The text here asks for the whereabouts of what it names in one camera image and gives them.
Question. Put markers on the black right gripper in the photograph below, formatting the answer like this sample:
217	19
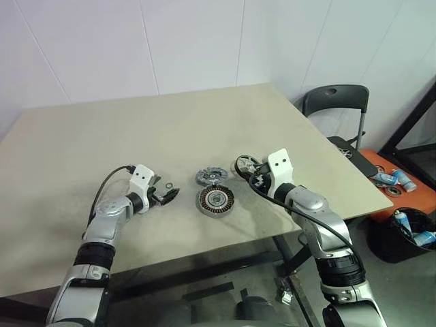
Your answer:
264	182

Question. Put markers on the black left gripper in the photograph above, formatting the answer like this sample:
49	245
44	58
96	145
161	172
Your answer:
156	195

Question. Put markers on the black spoked rotor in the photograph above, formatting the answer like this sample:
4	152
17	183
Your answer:
240	163

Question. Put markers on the grey ribbed motor lid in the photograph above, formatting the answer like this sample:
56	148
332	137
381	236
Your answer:
211	175

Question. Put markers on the round copper-wound motor housing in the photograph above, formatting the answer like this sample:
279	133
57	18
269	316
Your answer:
214	201

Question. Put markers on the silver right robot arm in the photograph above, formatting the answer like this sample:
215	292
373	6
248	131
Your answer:
320	218

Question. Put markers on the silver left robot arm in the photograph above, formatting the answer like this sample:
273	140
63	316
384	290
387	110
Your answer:
102	225

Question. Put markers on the spoked metal wheel part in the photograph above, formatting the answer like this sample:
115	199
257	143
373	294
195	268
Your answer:
347	150

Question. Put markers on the small metal washer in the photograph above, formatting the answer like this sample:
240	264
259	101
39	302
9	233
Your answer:
166	185

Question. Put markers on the long black tape strip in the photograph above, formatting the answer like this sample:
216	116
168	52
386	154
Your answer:
207	291

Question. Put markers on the dark grey folding chair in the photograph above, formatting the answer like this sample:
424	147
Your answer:
340	93

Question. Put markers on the short black tape strip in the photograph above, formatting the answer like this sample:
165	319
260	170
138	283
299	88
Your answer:
244	293

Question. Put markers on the blue white tube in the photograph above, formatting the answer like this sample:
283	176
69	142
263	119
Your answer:
381	178
403	221
403	178
425	237

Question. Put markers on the white floor latch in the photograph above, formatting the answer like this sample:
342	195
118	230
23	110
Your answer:
287	296

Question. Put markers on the dark rounded shape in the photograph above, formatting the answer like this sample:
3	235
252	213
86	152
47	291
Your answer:
259	311

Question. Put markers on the black waste bin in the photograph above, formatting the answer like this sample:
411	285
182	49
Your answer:
388	245

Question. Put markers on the orange mat with parts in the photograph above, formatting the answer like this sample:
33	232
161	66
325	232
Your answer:
408	201

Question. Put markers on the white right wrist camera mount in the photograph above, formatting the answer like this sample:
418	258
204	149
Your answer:
281	167

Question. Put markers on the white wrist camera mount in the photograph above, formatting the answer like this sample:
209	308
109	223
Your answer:
141	178
281	167

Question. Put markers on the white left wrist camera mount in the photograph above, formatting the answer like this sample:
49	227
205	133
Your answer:
141	178

